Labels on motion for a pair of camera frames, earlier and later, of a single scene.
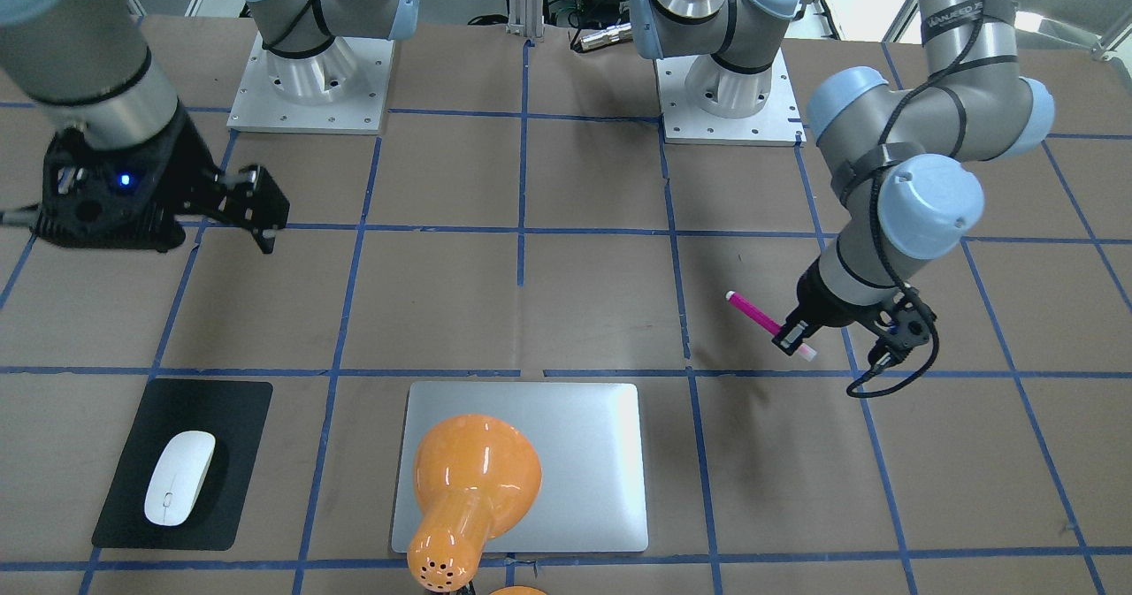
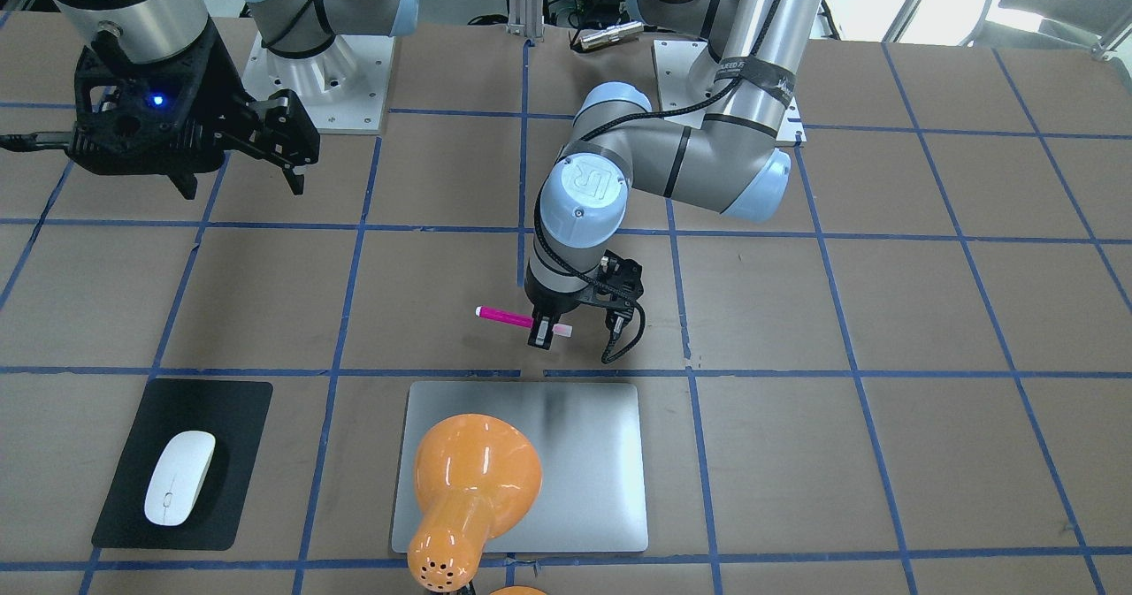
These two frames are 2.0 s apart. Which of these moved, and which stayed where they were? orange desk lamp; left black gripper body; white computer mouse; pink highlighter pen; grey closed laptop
Moved: pink highlighter pen; left black gripper body
Stayed: white computer mouse; grey closed laptop; orange desk lamp
